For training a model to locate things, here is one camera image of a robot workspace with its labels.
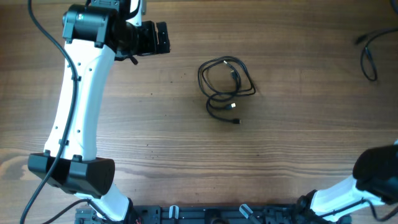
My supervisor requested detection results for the black cable bundle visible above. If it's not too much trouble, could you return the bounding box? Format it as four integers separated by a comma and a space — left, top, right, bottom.
197, 55, 257, 125

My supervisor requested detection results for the black cable with large plugs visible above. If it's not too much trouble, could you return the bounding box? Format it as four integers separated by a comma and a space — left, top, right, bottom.
354, 27, 398, 82

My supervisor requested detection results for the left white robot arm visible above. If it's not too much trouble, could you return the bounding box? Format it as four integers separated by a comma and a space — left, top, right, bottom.
28, 1, 170, 223

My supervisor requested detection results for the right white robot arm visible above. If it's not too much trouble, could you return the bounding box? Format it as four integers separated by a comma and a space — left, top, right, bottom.
297, 142, 397, 223

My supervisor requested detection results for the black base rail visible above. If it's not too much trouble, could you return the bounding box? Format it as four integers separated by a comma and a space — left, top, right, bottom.
74, 203, 352, 224

